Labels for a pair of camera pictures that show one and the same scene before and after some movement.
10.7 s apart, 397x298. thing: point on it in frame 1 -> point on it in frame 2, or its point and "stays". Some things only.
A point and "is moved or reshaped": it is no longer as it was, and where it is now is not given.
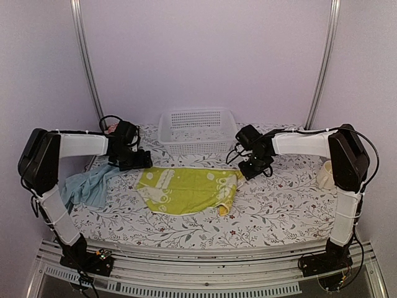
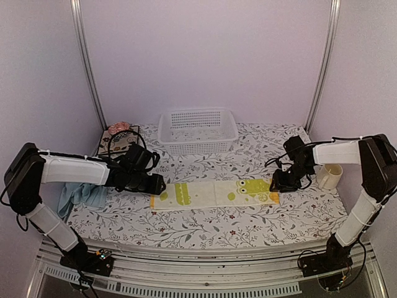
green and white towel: [167, 189] is moved or reshaped
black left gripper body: [128, 159] -> [137, 183]
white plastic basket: [198, 131] stays
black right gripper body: [257, 166] -> [292, 180]
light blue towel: [89, 188] stays
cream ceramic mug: [325, 178] stays
